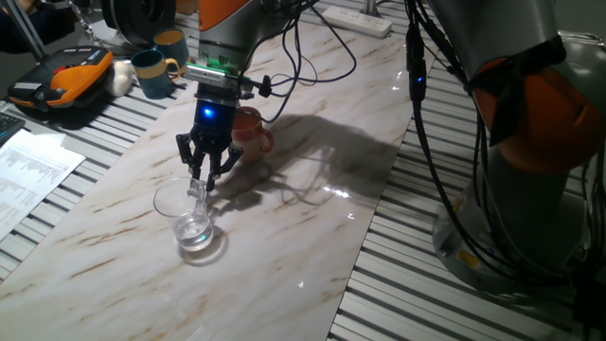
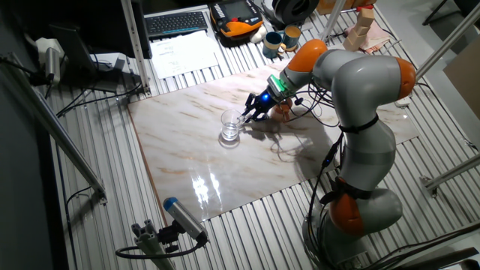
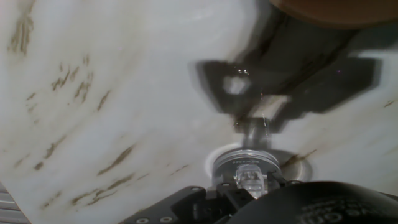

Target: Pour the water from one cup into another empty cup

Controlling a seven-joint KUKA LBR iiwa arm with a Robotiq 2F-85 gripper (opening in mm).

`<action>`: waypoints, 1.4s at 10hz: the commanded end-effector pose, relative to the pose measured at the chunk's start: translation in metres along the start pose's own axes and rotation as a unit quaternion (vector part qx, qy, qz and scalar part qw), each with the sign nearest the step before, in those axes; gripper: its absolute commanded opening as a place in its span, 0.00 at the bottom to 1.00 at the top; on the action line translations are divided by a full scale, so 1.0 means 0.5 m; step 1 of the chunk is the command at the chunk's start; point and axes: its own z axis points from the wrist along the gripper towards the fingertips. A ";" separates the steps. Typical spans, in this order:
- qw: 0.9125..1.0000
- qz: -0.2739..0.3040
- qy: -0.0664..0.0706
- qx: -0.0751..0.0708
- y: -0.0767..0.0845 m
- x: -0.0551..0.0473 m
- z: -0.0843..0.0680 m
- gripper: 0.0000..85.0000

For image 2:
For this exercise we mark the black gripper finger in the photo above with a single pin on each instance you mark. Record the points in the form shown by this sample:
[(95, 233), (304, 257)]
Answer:
[(249, 102), (260, 117)]

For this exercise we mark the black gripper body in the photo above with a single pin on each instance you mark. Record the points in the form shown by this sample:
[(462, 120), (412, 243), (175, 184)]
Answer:
[(267, 101)]

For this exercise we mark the clear glass mug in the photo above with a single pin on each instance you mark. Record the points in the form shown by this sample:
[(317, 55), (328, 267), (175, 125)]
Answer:
[(229, 129)]

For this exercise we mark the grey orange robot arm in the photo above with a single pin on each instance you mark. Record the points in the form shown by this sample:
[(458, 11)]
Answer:
[(360, 82)]

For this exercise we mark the teal mug yellow band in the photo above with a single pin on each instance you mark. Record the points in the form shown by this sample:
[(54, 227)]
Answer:
[(270, 47)]

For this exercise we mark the small white rounded object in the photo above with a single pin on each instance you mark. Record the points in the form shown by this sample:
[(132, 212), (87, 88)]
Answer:
[(258, 34)]

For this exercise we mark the dark teal mug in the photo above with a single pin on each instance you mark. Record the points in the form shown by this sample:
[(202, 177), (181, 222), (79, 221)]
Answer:
[(291, 37)]

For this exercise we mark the white marble pattern board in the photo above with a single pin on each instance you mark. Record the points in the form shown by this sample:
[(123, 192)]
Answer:
[(210, 172)]

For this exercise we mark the white printed paper sheet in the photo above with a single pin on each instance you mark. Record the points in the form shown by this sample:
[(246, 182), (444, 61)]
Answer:
[(183, 56)]

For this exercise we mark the orange black teach pendant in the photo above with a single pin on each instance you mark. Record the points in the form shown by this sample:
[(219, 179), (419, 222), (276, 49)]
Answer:
[(236, 18)]

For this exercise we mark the black round device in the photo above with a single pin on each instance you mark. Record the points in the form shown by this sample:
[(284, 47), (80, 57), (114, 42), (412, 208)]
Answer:
[(296, 9)]

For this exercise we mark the black keyboard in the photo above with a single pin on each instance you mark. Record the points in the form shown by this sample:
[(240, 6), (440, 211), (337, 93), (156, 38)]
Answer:
[(176, 23)]

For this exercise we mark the stacked wooden blocks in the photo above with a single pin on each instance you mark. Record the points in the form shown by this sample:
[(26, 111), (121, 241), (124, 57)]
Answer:
[(360, 30)]

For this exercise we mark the pink cloth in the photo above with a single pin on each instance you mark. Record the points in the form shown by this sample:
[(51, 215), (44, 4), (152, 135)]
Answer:
[(378, 37)]

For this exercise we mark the white power strip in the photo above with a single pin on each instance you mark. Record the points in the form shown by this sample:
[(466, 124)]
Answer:
[(403, 101)]

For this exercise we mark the black monitor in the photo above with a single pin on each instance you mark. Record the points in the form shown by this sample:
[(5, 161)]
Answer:
[(108, 26)]

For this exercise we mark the black monitor stand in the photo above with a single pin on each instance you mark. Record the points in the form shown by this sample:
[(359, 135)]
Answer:
[(75, 48)]

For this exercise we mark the long slanted aluminium profile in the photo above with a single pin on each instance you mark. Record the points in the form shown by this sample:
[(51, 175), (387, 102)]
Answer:
[(56, 127)]

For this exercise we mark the brown cardboard sheet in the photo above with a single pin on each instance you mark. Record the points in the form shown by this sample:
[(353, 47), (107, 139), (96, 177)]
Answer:
[(465, 75)]

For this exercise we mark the short aluminium floor profile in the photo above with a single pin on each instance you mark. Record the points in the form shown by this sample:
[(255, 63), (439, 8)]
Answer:
[(453, 172)]

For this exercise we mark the black metal bar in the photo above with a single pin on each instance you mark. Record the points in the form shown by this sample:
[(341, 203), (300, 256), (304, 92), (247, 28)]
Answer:
[(442, 258)]

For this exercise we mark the slim aluminium post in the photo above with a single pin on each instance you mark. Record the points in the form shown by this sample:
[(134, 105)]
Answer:
[(332, 20)]

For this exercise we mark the aluminium frame post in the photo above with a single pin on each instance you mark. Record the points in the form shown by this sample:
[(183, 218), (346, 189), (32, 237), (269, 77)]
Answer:
[(135, 45)]

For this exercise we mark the silver camera blue end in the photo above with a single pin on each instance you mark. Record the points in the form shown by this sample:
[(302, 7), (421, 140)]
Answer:
[(183, 219)]

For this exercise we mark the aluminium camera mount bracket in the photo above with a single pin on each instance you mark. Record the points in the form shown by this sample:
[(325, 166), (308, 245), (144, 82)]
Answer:
[(148, 243)]

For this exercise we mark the thick aluminium frame beam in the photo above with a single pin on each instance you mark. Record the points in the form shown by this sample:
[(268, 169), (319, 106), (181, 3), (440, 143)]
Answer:
[(450, 41)]

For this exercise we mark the silver device white mount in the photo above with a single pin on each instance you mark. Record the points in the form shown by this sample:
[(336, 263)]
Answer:
[(52, 63)]

